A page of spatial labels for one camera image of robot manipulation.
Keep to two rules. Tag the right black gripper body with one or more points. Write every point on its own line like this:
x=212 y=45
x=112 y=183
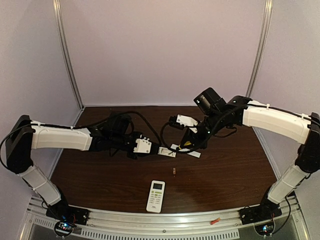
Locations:
x=193 y=135

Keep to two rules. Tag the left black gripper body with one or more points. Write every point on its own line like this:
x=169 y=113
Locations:
x=132 y=153

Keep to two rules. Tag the yellow handled screwdriver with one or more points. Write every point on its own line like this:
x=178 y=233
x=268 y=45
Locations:
x=187 y=144

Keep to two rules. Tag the slim white remote control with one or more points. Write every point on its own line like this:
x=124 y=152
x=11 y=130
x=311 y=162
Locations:
x=163 y=151

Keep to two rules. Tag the white battery cover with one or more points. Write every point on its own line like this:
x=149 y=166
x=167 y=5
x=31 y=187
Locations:
x=195 y=154

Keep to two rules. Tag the white air conditioner remote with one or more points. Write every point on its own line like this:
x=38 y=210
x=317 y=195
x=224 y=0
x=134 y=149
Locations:
x=155 y=196

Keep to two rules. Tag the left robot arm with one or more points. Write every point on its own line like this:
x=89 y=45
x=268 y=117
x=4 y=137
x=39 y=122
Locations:
x=116 y=132

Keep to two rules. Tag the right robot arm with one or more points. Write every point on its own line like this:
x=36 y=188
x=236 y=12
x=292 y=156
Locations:
x=243 y=111

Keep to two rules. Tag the red yellow battery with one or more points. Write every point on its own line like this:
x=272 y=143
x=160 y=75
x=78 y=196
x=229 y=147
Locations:
x=215 y=221

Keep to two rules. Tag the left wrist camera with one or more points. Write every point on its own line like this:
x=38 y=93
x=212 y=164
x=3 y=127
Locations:
x=143 y=145

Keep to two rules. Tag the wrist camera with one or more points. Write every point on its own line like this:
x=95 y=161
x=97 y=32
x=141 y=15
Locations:
x=182 y=121
x=143 y=145

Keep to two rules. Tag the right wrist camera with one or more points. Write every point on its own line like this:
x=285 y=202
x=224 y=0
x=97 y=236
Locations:
x=182 y=121

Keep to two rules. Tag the curved aluminium front rail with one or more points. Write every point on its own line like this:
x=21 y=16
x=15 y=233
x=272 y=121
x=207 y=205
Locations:
x=110 y=225

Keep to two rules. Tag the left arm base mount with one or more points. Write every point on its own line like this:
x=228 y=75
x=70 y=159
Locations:
x=68 y=218

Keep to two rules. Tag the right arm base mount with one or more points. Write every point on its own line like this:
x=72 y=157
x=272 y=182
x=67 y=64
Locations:
x=262 y=218

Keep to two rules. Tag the right aluminium frame post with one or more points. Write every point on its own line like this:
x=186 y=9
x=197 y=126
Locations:
x=263 y=37

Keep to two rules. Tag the aluminium frame post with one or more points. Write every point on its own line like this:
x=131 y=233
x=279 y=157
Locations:
x=66 y=54
x=263 y=37

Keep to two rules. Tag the left aluminium frame post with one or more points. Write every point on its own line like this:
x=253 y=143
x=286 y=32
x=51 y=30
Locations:
x=66 y=54

